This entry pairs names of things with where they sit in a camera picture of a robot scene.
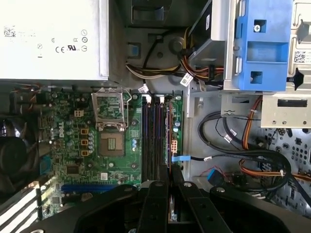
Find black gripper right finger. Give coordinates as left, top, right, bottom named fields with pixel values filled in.
left=172, top=167, right=311, bottom=233

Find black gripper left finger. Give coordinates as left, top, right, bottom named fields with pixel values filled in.
left=28, top=166, right=170, bottom=233

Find RAM stick with black chips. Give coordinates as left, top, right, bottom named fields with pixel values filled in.
left=166, top=103, right=180, bottom=223

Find green motherboard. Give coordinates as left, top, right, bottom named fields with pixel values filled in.
left=36, top=89, right=185, bottom=222

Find black open PC case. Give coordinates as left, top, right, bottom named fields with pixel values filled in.
left=0, top=0, right=311, bottom=233

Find blue expansion slot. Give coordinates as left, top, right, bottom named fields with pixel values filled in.
left=62, top=183, right=111, bottom=193

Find CPU socket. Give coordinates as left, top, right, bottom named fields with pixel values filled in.
left=98, top=130, right=126, bottom=158

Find metal socket cover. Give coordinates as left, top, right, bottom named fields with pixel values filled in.
left=91, top=88, right=129, bottom=129

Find teal port connector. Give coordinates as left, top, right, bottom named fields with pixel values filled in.
left=38, top=155, right=52, bottom=176

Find black case fan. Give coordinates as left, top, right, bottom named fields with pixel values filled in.
left=0, top=116, right=41, bottom=187

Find silver drive bay cage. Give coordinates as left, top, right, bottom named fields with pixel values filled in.
left=210, top=0, right=311, bottom=129

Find blue plastic drive latch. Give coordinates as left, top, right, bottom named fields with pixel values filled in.
left=234, top=8, right=295, bottom=92

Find grey power supply unit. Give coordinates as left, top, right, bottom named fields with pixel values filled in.
left=0, top=0, right=110, bottom=81

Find blue wire connector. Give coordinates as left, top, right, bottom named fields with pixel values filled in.
left=207, top=168, right=224, bottom=185

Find black cable with blue tab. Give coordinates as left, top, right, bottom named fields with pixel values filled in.
left=171, top=148, right=292, bottom=195

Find red orange yellow wire bundle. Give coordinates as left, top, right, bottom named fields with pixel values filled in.
left=238, top=157, right=311, bottom=183

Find orange power wires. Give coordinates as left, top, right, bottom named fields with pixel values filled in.
left=242, top=94, right=264, bottom=151

